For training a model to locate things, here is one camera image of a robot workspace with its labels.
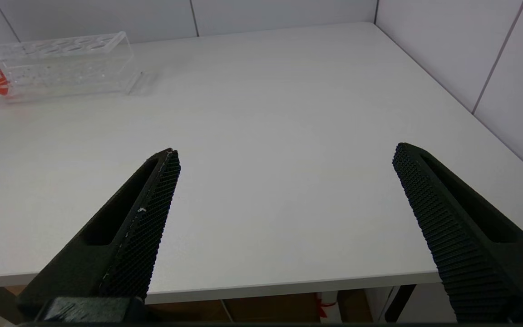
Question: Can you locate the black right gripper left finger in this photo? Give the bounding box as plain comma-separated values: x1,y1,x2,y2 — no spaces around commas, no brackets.
16,148,181,302

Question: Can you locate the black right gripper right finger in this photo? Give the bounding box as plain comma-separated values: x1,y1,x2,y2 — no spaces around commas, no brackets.
392,142,523,324

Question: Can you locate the clear plastic test tube rack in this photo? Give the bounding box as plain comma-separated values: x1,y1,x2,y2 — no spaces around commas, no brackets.
0,31,158,108

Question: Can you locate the black table leg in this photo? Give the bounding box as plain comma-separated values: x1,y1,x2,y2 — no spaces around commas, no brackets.
382,284,417,323

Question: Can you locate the small red object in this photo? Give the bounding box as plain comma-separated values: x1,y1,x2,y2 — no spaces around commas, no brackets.
315,293,337,318

